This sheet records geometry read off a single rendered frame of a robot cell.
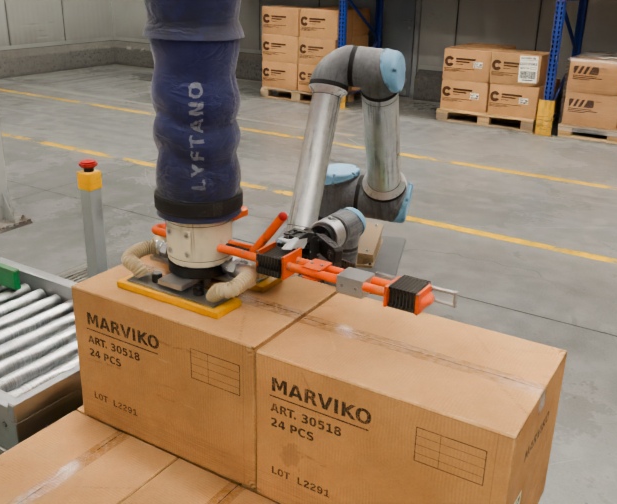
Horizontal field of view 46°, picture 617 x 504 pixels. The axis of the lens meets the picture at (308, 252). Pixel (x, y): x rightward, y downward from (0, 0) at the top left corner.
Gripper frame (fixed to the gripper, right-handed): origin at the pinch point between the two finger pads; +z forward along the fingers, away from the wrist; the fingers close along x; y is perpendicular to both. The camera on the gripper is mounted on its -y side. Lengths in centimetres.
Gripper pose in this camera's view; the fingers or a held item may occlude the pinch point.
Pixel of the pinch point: (287, 262)
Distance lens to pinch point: 180.1
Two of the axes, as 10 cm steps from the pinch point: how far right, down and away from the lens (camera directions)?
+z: -5.4, 3.0, -7.9
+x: 0.2, -9.3, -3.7
